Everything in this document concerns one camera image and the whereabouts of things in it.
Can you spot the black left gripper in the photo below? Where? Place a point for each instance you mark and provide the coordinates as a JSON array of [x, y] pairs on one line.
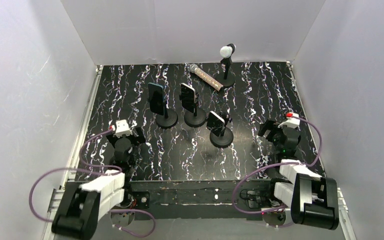
[[138, 135]]

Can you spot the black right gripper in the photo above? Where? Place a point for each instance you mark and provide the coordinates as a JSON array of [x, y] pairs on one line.
[[266, 129]]

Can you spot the black phone stand front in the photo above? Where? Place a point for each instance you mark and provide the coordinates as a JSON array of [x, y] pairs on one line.
[[168, 119]]

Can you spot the black phone stand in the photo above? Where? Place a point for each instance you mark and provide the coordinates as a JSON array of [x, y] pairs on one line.
[[168, 119], [227, 137], [194, 116]]

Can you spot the blue smartphone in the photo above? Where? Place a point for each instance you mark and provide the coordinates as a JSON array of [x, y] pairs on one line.
[[156, 98]]

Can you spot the black smartphone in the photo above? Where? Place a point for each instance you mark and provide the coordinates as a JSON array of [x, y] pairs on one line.
[[188, 97], [215, 123]]

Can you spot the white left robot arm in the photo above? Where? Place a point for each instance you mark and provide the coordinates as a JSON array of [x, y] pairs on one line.
[[84, 204]]

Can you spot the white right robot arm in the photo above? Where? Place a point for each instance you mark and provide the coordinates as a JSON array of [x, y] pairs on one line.
[[311, 197]]

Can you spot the black microphone stand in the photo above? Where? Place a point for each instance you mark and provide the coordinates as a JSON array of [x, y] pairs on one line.
[[225, 78]]

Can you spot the glitter handheld microphone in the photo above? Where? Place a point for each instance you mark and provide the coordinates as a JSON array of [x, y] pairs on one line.
[[194, 69]]

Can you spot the white microphone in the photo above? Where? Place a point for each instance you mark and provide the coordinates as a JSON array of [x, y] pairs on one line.
[[226, 51]]

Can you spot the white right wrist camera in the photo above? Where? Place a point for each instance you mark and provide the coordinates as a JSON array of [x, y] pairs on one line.
[[292, 121]]

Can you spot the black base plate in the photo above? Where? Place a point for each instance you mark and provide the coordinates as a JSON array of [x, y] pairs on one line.
[[203, 199]]

